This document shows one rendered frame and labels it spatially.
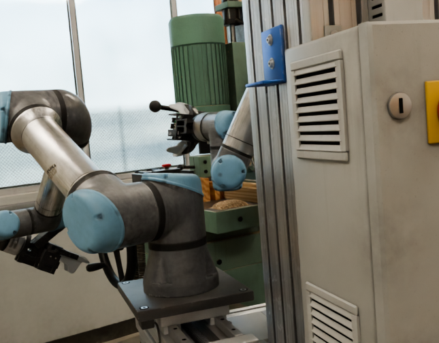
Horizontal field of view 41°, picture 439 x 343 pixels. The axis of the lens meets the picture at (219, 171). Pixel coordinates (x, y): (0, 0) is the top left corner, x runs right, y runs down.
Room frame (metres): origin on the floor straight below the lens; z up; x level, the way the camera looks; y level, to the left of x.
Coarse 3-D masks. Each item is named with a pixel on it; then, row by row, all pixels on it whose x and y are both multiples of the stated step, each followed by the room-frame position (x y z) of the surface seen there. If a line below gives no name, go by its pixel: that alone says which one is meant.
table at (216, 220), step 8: (216, 200) 1.76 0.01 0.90; (208, 208) 1.61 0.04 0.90; (232, 208) 1.57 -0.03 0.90; (240, 208) 1.57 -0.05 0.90; (248, 208) 1.59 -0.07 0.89; (256, 208) 1.60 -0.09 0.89; (208, 216) 1.57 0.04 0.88; (216, 216) 1.53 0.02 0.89; (224, 216) 1.54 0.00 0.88; (232, 216) 1.56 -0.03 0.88; (240, 216) 1.57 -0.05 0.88; (248, 216) 1.58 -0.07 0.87; (256, 216) 1.60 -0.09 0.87; (208, 224) 1.57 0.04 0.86; (216, 224) 1.53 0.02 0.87; (224, 224) 1.54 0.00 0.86; (232, 224) 1.56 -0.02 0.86; (240, 224) 1.57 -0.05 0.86; (248, 224) 1.58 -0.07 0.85; (256, 224) 1.60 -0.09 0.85; (216, 232) 1.53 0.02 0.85; (224, 232) 1.54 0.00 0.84
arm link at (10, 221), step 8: (0, 216) 1.51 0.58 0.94; (8, 216) 1.52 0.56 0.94; (16, 216) 1.54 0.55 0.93; (24, 216) 1.57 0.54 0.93; (0, 224) 1.50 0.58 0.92; (8, 224) 1.52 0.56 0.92; (16, 224) 1.53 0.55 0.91; (24, 224) 1.56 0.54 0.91; (0, 232) 1.50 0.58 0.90; (8, 232) 1.51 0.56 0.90; (16, 232) 1.53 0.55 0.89; (24, 232) 1.57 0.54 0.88; (0, 240) 1.55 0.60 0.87
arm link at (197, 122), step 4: (204, 112) 1.51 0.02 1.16; (208, 112) 1.47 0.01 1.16; (200, 116) 1.48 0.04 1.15; (196, 120) 1.48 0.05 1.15; (200, 120) 1.46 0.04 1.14; (196, 124) 1.47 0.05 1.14; (196, 128) 1.47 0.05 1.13; (196, 132) 1.48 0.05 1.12; (200, 132) 1.46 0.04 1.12; (196, 136) 1.49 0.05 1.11; (200, 136) 1.47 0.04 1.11; (204, 140) 1.49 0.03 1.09
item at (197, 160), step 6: (192, 156) 1.87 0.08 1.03; (198, 156) 1.84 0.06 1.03; (204, 156) 1.84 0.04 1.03; (192, 162) 1.87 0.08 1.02; (198, 162) 1.83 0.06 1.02; (204, 162) 1.83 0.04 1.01; (210, 162) 1.85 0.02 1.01; (198, 168) 1.84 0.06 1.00; (204, 168) 1.84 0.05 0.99; (210, 168) 1.85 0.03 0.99; (198, 174) 1.84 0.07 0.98; (204, 174) 1.84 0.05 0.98; (210, 174) 1.85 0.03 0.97; (210, 180) 1.88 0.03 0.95
